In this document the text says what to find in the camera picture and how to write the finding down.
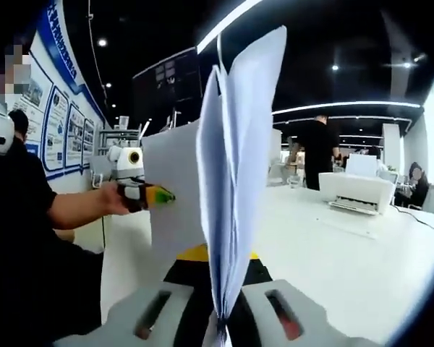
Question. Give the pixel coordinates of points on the hanging dark display screen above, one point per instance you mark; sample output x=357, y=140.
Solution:
x=165, y=72

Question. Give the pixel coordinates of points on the small white framed sign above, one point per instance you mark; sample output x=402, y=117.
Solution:
x=124, y=122

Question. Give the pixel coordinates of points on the person's left hand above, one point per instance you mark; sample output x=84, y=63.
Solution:
x=112, y=200

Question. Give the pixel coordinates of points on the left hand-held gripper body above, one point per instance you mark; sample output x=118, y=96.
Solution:
x=124, y=168

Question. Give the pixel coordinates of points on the group of ceiling spotlights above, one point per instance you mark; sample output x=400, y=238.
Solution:
x=102, y=42

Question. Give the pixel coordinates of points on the white tube lamp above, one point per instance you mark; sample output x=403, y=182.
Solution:
x=144, y=129

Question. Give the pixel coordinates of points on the white printer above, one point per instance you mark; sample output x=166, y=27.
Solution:
x=358, y=189

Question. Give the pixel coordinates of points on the blue white wall display board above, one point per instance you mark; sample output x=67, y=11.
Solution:
x=65, y=108

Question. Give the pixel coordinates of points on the single white printing paper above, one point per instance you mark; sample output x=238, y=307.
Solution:
x=173, y=159

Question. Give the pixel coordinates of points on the grey metal shelf rack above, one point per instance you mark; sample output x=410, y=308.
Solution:
x=108, y=139

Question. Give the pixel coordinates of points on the wide ceiling light strip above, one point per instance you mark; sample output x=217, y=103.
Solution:
x=220, y=25

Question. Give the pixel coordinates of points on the white paper sheet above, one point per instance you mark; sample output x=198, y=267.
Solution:
x=246, y=144

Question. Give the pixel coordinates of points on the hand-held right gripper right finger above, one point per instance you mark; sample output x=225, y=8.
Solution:
x=296, y=318

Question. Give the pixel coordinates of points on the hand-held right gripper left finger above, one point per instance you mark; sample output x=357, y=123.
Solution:
x=137, y=318

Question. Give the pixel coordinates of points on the long curved ceiling light strip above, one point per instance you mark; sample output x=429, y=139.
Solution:
x=347, y=105

